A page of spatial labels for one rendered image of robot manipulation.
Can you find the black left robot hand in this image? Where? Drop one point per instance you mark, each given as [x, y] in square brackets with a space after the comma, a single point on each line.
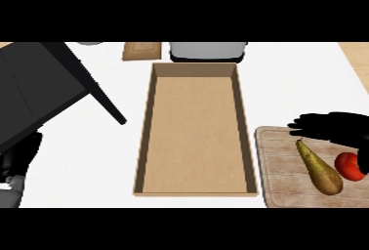
[19, 155]

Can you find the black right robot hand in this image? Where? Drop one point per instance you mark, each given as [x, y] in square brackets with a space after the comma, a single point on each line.
[331, 127]

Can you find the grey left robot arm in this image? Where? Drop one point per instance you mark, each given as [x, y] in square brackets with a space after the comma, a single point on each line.
[10, 194]

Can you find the green-brown pear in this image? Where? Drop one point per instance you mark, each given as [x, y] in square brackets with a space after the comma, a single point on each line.
[321, 169]

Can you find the pale wooden cutting board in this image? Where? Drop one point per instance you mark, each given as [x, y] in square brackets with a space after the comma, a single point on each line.
[289, 175]

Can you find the open cardboard box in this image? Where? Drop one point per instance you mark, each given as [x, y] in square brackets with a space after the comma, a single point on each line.
[196, 130]

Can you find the small brown wooden board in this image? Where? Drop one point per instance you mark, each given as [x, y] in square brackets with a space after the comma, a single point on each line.
[141, 50]

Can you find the red tomato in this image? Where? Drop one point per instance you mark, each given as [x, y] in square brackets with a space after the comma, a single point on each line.
[351, 166]

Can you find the dark grey open door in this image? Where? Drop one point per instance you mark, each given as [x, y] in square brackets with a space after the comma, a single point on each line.
[44, 91]

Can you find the grey and black appliance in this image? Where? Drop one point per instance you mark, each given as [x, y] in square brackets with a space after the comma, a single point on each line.
[208, 51]

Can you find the grey round object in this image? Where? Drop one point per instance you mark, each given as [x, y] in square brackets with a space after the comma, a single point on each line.
[91, 43]

